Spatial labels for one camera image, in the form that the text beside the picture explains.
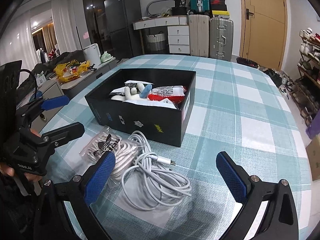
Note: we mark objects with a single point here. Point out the dark cloth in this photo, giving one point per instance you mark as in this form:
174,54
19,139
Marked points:
67,56

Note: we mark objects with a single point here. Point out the silver suitcase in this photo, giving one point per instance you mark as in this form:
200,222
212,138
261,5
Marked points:
221,38

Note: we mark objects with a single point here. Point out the black cardboard box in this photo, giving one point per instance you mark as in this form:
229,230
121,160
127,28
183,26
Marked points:
140,120

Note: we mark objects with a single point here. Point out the flat cardboard carton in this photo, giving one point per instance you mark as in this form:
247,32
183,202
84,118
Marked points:
314,158

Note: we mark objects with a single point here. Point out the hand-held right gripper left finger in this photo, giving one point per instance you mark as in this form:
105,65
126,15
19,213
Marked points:
100,177

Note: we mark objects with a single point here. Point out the black yellow shoe box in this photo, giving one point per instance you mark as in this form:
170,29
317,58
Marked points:
220,15

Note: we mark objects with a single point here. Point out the rows of assorted shoes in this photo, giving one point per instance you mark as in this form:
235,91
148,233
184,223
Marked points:
310,50

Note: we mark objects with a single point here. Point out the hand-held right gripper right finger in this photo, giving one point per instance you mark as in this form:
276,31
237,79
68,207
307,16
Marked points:
231,180

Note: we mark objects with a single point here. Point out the teal checked tablecloth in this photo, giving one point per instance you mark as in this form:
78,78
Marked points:
237,105

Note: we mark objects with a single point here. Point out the pink sticky note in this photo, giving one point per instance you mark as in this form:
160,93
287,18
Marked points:
85,35

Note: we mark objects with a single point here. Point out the pile of sandals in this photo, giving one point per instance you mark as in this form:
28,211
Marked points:
280,80

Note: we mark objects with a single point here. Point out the white curtain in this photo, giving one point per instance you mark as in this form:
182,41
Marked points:
17,37

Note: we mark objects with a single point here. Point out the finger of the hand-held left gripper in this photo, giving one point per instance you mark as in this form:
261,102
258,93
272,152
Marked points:
70,130
56,102

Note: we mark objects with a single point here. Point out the red snack packet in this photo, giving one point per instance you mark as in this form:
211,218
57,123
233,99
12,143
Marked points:
155,97

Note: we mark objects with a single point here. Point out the grey oval frame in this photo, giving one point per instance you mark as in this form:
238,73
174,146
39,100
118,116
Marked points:
155,2

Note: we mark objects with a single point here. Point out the purple container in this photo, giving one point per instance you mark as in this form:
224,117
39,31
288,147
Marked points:
313,131

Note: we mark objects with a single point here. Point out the dark grey fridge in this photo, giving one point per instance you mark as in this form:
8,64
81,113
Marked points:
122,25

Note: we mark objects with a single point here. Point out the grey sideboard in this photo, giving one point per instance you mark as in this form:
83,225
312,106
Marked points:
52,90

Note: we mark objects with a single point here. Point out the pale green bag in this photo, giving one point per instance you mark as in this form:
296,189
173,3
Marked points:
106,58

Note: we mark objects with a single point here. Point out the wooden shoe rack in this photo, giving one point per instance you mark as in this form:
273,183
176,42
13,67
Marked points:
306,85

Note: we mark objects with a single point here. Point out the person's left hand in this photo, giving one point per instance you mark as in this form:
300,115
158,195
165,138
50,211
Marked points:
6,171

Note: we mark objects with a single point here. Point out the black paper bag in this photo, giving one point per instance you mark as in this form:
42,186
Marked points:
179,8

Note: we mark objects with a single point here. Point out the white woven basket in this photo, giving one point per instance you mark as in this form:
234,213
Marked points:
156,42

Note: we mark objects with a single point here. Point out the beige suitcase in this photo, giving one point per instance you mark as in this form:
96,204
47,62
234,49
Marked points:
198,36

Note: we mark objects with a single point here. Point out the white desk with drawers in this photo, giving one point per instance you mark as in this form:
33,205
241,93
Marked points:
178,38

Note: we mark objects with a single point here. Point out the yellow plastic bag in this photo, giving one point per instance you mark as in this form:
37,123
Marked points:
67,71

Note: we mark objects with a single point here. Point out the small white packet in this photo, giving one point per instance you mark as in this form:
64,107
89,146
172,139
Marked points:
131,84

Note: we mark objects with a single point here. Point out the bag of cream shoelaces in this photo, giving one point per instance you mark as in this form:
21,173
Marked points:
100,145

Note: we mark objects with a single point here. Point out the dark glass cabinet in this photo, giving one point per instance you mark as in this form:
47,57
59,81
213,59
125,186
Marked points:
93,12

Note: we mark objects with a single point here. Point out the yellow wooden door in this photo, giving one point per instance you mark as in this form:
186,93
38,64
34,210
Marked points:
265,17

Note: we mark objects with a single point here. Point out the white plush toy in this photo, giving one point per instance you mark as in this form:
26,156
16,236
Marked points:
130,93

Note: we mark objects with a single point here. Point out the white appliance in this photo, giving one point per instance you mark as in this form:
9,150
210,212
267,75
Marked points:
91,55

